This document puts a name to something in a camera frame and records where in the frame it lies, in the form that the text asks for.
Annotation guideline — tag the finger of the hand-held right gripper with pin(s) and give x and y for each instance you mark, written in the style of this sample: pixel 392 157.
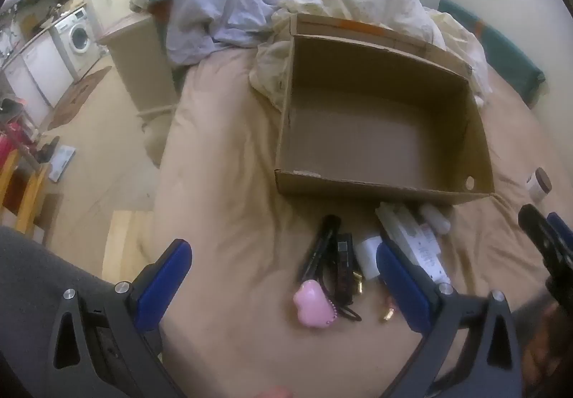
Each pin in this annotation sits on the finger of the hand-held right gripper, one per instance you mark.
pixel 562 225
pixel 532 223

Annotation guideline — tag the cardboard box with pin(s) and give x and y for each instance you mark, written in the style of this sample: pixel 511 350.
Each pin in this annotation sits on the cardboard box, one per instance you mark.
pixel 380 134

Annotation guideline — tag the white kitchen cabinets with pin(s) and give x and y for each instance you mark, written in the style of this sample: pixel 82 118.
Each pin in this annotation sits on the white kitchen cabinets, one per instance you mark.
pixel 40 66

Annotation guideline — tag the wooden bedside cabinet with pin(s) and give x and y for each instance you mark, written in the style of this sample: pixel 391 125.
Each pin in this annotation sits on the wooden bedside cabinet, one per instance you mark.
pixel 138 62

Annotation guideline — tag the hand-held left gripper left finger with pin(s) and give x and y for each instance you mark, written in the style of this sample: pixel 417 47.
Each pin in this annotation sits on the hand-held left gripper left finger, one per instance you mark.
pixel 163 286

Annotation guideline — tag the pink perfume bottle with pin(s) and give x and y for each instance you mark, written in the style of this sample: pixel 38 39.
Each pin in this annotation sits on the pink perfume bottle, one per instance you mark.
pixel 388 312

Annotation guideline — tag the white charger plug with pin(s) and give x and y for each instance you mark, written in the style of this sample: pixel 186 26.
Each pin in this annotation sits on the white charger plug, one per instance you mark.
pixel 369 257

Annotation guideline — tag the yellow wooden chair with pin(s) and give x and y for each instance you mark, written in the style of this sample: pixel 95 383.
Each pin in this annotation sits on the yellow wooden chair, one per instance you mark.
pixel 9 169

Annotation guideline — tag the white jar with brown lid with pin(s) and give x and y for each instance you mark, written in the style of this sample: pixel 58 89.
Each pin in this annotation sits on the white jar with brown lid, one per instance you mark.
pixel 537 187

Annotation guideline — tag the green pillow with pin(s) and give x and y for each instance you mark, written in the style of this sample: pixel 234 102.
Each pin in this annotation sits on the green pillow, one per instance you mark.
pixel 501 53

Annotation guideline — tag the white rounded plastic bottle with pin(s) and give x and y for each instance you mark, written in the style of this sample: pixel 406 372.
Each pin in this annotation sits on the white rounded plastic bottle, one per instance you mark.
pixel 436 219

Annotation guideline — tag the bathroom scale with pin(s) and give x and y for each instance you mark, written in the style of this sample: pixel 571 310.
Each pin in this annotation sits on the bathroom scale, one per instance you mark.
pixel 62 163

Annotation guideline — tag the person's right hand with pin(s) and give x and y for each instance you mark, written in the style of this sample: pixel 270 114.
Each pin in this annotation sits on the person's right hand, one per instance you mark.
pixel 544 344

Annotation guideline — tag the black stick with gold tip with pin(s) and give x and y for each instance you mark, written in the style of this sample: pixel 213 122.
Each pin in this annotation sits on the black stick with gold tip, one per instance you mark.
pixel 344 263

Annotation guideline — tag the white rectangular plastic device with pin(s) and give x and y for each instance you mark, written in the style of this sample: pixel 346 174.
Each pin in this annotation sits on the white rectangular plastic device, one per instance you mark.
pixel 414 237

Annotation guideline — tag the red bag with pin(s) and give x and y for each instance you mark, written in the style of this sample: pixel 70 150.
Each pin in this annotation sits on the red bag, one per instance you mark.
pixel 13 131

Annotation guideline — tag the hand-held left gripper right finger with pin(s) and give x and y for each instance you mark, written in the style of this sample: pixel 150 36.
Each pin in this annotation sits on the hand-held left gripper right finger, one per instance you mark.
pixel 403 290

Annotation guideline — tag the black shoe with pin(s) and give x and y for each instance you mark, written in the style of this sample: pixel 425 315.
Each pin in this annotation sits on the black shoe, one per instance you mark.
pixel 48 149

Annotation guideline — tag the brown floor rug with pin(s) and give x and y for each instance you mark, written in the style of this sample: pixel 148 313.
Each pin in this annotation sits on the brown floor rug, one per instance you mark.
pixel 76 98

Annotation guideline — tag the white washing machine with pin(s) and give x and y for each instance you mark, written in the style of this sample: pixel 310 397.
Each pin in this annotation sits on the white washing machine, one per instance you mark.
pixel 78 37

